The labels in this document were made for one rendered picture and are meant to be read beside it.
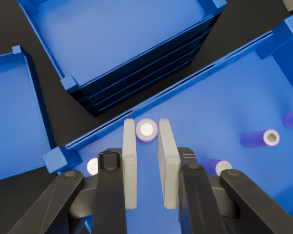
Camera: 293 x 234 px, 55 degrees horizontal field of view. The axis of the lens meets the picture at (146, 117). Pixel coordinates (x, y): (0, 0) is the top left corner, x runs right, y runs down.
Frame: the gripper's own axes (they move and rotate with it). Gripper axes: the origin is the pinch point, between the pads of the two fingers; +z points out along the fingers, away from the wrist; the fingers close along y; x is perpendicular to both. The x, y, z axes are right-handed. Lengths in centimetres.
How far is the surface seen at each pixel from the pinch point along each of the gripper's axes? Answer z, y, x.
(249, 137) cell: 13.1, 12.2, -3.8
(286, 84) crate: 18.8, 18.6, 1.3
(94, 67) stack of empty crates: 36.3, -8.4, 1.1
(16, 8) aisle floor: 69, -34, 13
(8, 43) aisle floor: 64, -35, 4
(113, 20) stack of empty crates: 40.2, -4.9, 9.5
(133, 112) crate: 12.3, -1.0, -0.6
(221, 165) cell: 8.6, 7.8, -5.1
